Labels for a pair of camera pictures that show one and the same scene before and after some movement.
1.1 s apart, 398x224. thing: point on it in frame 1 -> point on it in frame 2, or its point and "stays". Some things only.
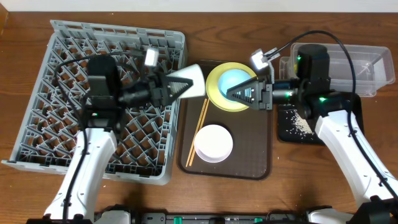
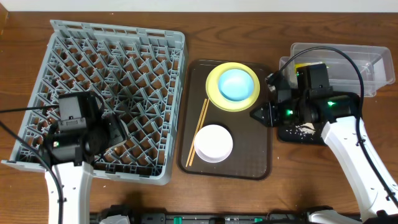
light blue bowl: [231, 78] stays
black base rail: [212, 218] stays
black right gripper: [266, 95] -> [273, 113]
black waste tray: [294, 127] stays
